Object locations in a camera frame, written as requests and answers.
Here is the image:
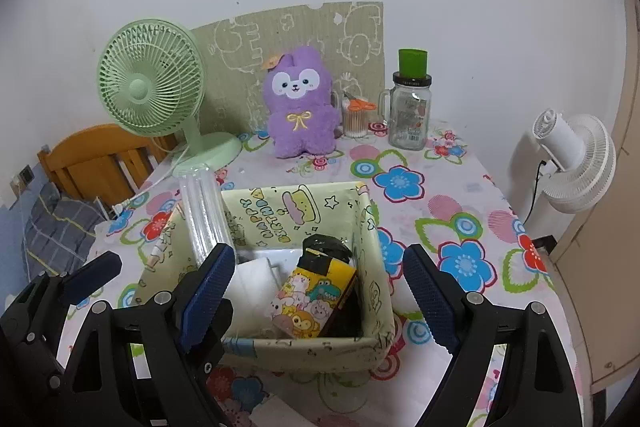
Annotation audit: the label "printed fabric storage box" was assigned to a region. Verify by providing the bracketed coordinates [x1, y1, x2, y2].
[131, 181, 396, 373]

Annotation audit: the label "green desk fan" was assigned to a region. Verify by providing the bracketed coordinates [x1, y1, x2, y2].
[97, 19, 243, 170]

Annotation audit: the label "glass jar mug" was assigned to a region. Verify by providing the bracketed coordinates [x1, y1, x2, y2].
[378, 73, 433, 151]

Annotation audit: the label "white fan cable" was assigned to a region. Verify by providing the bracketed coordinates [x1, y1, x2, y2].
[112, 144, 193, 215]

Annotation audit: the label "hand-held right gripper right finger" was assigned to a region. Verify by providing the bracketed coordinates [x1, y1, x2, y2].
[402, 244, 583, 427]

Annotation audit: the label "yellow cartoon printed packet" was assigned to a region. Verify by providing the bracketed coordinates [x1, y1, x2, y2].
[270, 252, 363, 340]

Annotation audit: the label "green plastic cup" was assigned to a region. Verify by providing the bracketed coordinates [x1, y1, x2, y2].
[397, 49, 429, 78]

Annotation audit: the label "grey plaid pillow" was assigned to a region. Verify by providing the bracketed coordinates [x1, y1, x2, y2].
[21, 182, 108, 278]

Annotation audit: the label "wooden bed headboard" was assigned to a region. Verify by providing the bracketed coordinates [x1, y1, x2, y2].
[37, 124, 178, 202]

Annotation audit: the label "orange scissors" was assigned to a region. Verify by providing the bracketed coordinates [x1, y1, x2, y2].
[345, 94, 377, 112]

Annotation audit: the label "green printed board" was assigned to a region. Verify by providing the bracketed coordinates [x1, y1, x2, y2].
[189, 1, 386, 135]

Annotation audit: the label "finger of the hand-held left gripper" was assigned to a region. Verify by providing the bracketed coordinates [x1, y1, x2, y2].
[192, 298, 235, 375]
[2, 251, 123, 343]

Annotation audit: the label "white standing fan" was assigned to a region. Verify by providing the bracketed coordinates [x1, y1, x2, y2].
[520, 108, 617, 240]

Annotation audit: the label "black fan cable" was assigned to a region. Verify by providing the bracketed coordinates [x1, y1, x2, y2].
[529, 159, 548, 219]

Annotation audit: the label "white tissue pack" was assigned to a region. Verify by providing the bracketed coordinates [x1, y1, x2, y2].
[222, 257, 283, 339]

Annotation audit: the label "pink mask pack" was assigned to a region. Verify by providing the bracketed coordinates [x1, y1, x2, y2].
[250, 394, 326, 427]

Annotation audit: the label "black plastic-wrapped bundle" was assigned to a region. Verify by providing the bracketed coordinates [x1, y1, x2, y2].
[299, 233, 353, 273]

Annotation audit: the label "purple plush toy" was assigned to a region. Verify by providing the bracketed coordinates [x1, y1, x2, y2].
[262, 46, 342, 158]

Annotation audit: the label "small glass with cotton swabs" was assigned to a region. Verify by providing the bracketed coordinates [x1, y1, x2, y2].
[341, 96, 375, 138]

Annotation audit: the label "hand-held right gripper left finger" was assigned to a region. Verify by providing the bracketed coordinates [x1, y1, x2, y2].
[65, 243, 236, 427]

